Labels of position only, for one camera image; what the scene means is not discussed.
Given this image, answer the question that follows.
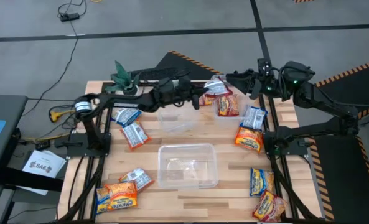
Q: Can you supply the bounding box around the white printed paper sheet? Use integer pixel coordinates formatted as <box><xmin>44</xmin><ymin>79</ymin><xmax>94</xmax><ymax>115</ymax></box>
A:
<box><xmin>21</xmin><ymin>149</ymin><xmax>67</xmax><ymax>179</ymax></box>

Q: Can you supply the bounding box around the black floor cable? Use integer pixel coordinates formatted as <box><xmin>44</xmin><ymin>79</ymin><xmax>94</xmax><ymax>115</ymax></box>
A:
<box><xmin>21</xmin><ymin>0</ymin><xmax>88</xmax><ymax>118</ymax></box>

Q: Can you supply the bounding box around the yellow power plug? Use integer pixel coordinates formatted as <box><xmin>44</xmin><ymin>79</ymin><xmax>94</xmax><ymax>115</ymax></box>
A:
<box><xmin>49</xmin><ymin>108</ymin><xmax>76</xmax><ymax>123</ymax></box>

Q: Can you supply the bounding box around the black power box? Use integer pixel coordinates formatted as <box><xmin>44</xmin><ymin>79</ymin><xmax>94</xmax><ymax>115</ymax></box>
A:
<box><xmin>34</xmin><ymin>140</ymin><xmax>51</xmax><ymax>151</ymax></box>

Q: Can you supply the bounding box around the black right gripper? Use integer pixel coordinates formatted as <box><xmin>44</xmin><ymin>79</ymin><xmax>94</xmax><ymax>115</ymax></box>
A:
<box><xmin>225</xmin><ymin>70</ymin><xmax>284</xmax><ymax>100</ymax></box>

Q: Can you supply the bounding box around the grey side table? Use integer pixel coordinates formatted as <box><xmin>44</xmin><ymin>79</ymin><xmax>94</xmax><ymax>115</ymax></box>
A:
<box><xmin>0</xmin><ymin>94</ymin><xmax>64</xmax><ymax>224</ymax></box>

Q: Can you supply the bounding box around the labelled clear plastic container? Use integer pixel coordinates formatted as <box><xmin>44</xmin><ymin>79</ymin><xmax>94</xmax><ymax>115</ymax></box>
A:
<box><xmin>157</xmin><ymin>142</ymin><xmax>220</xmax><ymax>190</ymax></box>

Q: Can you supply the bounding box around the black power adapter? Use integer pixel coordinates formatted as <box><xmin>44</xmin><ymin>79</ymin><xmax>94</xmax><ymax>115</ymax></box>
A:
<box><xmin>59</xmin><ymin>12</ymin><xmax>80</xmax><ymax>22</ymax></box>

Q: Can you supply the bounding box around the green artificial potted plant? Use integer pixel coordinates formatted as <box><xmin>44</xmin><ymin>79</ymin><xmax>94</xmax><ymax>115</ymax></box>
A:
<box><xmin>105</xmin><ymin>60</ymin><xmax>141</xmax><ymax>96</ymax></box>

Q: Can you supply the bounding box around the yellow floor cable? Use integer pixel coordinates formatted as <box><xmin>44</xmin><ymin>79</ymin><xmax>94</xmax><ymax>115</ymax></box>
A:
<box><xmin>22</xmin><ymin>133</ymin><xmax>72</xmax><ymax>142</ymax></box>

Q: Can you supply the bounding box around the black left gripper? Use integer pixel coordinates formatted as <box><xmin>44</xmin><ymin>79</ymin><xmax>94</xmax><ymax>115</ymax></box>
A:
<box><xmin>155</xmin><ymin>76</ymin><xmax>210</xmax><ymax>111</ymax></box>

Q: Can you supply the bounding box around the black hazard-striped floor mat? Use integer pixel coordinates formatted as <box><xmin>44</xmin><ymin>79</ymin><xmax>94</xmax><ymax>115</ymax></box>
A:
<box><xmin>154</xmin><ymin>50</ymin><xmax>224</xmax><ymax>80</ymax></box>
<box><xmin>308</xmin><ymin>135</ymin><xmax>369</xmax><ymax>224</ymax></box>
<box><xmin>314</xmin><ymin>57</ymin><xmax>369</xmax><ymax>119</ymax></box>

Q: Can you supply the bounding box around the orange Maruchan noodle packet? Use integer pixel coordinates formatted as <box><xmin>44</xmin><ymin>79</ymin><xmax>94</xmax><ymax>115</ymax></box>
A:
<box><xmin>105</xmin><ymin>181</ymin><xmax>139</xmax><ymax>212</ymax></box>
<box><xmin>198</xmin><ymin>94</ymin><xmax>216</xmax><ymax>106</ymax></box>
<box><xmin>119</xmin><ymin>120</ymin><xmax>152</xmax><ymax>151</ymax></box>
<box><xmin>235</xmin><ymin>126</ymin><xmax>264</xmax><ymax>154</ymax></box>
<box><xmin>118</xmin><ymin>167</ymin><xmax>156</xmax><ymax>192</ymax></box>

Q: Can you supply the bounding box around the blue Maruchan noodle packet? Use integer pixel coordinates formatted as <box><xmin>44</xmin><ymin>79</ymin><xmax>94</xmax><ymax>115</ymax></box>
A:
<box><xmin>240</xmin><ymin>105</ymin><xmax>268</xmax><ymax>131</ymax></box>
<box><xmin>249</xmin><ymin>167</ymin><xmax>275</xmax><ymax>197</ymax></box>
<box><xmin>111</xmin><ymin>107</ymin><xmax>142</xmax><ymax>127</ymax></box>
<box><xmin>95</xmin><ymin>186</ymin><xmax>111</xmax><ymax>215</ymax></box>

